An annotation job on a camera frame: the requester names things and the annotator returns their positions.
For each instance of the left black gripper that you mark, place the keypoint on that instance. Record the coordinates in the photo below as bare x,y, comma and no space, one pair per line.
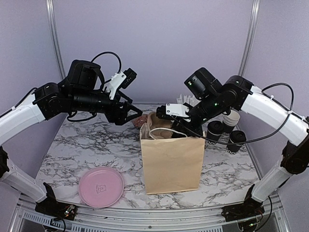
120,117

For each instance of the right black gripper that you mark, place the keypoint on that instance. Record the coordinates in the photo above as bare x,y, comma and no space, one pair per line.
191,131

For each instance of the black paper coffee cup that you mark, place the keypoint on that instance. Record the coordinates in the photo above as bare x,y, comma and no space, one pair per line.
212,137
232,148

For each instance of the black coffee cup lid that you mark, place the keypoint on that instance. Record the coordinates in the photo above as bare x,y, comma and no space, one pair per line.
215,127

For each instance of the brown cardboard cup carrier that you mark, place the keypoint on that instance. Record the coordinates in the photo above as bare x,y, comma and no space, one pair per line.
154,122

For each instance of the brown paper bag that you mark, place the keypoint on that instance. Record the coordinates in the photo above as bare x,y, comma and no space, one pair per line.
171,165

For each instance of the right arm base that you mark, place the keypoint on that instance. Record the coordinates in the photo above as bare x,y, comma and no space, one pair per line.
248,208

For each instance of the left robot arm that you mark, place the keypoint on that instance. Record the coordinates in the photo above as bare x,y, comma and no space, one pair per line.
84,89

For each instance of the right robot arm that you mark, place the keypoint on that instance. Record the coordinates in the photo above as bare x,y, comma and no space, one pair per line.
242,95

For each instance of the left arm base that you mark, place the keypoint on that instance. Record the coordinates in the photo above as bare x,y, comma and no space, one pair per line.
52,207

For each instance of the bundle of white straws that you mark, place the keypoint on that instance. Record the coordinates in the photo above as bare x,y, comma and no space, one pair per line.
185,99

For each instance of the stack of paper cups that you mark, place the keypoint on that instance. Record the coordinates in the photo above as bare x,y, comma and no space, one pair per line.
230,121

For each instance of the pink plate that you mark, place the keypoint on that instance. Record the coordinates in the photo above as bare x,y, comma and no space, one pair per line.
101,187

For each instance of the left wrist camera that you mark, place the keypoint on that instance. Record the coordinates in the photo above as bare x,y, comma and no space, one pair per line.
119,80

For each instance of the left aluminium frame post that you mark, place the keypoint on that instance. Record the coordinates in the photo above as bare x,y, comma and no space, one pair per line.
54,36

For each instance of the aluminium frame post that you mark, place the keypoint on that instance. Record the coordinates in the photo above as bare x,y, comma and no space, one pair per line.
250,36
54,36

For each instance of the right aluminium frame post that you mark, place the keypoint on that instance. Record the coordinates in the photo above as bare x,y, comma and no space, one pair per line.
250,36

